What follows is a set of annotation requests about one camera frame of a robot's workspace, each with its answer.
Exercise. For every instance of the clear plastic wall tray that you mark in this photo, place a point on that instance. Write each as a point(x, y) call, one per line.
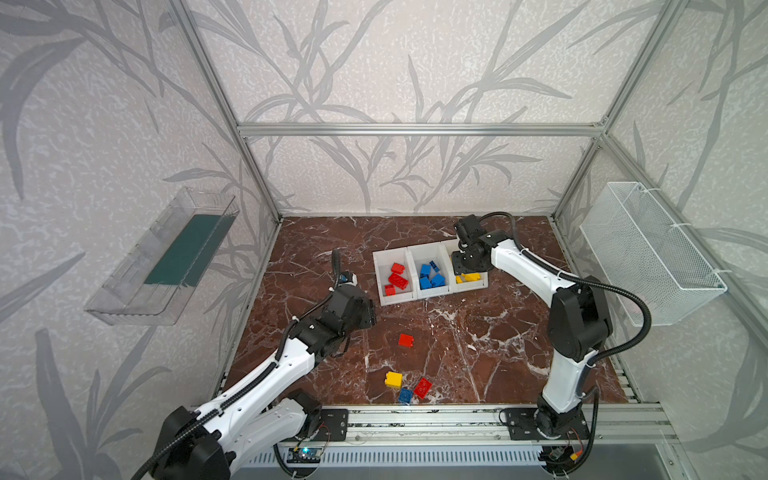
point(155, 281)

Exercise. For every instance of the left white bin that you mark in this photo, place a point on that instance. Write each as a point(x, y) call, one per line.
point(383, 261)

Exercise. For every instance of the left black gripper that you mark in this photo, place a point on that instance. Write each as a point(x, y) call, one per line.
point(365, 307)

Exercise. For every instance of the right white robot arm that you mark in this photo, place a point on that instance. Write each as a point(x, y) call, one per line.
point(579, 316)

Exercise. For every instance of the yellow lego brick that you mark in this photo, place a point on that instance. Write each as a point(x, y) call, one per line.
point(393, 380)
point(473, 277)

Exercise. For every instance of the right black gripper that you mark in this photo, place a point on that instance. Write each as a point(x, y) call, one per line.
point(466, 262)

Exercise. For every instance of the blue lego brick bottom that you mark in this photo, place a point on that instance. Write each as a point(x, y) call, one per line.
point(405, 396)

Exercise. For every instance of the white wire mesh basket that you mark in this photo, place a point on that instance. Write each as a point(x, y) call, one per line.
point(642, 249)

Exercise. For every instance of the red eight-stud lego brick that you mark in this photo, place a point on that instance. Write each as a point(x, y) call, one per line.
point(398, 281)

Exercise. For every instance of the middle white bin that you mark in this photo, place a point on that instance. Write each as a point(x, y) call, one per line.
point(423, 254)

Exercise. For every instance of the red lego brick bottom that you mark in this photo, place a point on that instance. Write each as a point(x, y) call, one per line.
point(422, 388)

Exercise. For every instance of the green circuit board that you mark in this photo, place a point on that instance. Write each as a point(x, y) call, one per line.
point(303, 455)

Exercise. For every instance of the red lego brick long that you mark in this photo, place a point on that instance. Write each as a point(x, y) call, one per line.
point(398, 268)

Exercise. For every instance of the white bin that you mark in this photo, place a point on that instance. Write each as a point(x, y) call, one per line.
point(450, 246)
point(423, 254)
point(383, 261)

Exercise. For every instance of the red lego brick square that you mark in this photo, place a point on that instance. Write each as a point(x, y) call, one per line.
point(406, 341)

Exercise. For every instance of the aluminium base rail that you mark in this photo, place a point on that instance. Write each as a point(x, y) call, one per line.
point(421, 425)

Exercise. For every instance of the right white bin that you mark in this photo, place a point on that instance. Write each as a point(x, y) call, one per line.
point(450, 246)

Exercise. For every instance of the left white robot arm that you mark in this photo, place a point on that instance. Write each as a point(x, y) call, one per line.
point(214, 440)

